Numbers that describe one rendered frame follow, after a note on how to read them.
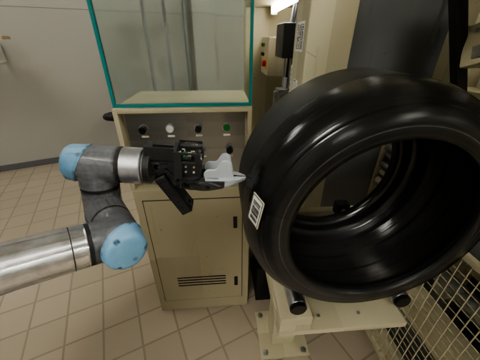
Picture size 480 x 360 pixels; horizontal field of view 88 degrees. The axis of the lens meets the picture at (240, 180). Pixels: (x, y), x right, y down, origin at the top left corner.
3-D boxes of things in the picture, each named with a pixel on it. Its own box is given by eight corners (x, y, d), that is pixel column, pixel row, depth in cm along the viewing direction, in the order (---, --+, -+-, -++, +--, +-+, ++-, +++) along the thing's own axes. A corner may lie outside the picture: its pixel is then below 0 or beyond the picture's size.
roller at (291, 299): (265, 226, 94) (269, 216, 92) (276, 228, 95) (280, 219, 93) (287, 314, 64) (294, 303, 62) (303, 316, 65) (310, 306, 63)
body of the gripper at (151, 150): (203, 155, 47) (138, 151, 46) (202, 193, 51) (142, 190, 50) (206, 141, 54) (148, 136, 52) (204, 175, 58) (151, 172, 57)
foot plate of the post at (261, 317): (254, 312, 157) (254, 310, 155) (296, 309, 158) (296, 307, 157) (261, 360, 133) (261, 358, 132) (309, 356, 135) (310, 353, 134)
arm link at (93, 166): (81, 173, 55) (73, 136, 52) (131, 176, 57) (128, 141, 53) (60, 190, 48) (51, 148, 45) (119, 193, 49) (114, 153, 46)
